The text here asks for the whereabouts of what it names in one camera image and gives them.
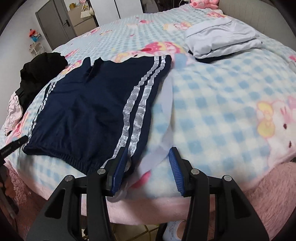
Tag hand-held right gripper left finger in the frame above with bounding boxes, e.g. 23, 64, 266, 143
25, 150, 128, 241

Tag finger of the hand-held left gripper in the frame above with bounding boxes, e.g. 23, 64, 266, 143
10, 135, 28, 151

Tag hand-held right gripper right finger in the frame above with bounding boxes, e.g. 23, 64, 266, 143
168, 147, 270, 241

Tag navy striped shorts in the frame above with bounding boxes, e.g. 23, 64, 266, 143
22, 54, 173, 176

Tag black clothes pile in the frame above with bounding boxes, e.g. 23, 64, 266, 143
18, 52, 68, 109

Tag pink printed pajama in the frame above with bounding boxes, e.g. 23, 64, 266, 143
5, 91, 27, 135

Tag person's socked foot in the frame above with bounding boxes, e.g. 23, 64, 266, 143
162, 220, 188, 241

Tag blue checked printed blanket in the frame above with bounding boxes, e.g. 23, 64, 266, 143
0, 3, 296, 223

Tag white shelf rack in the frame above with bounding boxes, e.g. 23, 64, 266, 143
29, 42, 45, 58

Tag pink fuzzy rug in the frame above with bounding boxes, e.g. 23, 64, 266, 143
9, 160, 296, 241

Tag red and blue plush toy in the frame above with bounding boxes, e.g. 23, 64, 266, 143
28, 28, 42, 43

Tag grey door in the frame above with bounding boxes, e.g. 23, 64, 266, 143
35, 0, 77, 52

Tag beige drawer cabinet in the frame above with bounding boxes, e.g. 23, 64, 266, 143
68, 3, 100, 36

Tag folded light blue garment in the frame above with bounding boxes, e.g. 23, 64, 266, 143
185, 18, 263, 63

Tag white handbag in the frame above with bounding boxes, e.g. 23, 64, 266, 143
80, 6, 94, 17

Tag white wardrobe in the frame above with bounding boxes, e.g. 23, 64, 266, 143
89, 0, 144, 26

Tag pink plush toy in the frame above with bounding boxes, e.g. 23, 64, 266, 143
189, 0, 220, 9

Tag grey padded headboard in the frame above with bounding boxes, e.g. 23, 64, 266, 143
218, 0, 296, 40

